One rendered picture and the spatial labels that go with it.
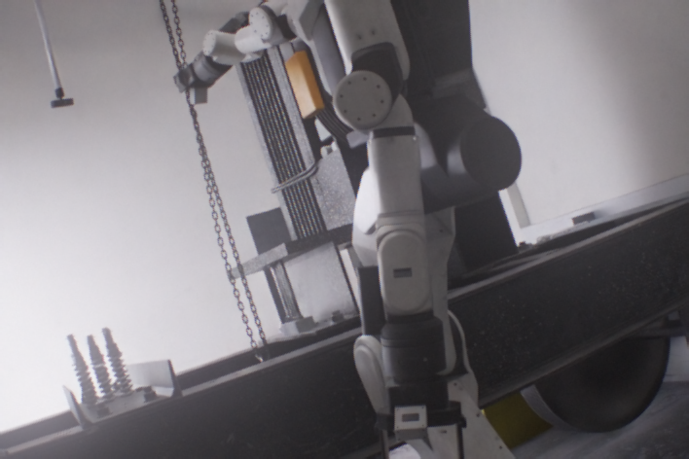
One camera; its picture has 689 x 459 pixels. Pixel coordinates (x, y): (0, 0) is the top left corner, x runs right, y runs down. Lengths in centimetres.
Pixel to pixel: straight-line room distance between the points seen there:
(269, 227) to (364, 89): 163
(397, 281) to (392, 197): 11
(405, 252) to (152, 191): 345
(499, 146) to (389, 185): 19
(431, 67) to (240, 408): 76
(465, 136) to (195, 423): 78
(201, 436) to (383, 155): 74
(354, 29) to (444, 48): 21
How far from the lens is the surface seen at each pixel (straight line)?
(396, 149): 108
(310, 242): 203
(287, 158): 241
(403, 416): 110
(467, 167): 114
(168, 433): 157
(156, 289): 435
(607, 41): 291
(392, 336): 110
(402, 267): 106
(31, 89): 456
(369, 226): 133
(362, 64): 108
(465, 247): 259
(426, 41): 126
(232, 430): 160
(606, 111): 298
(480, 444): 146
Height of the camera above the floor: 78
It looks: 3 degrees up
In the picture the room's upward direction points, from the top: 19 degrees counter-clockwise
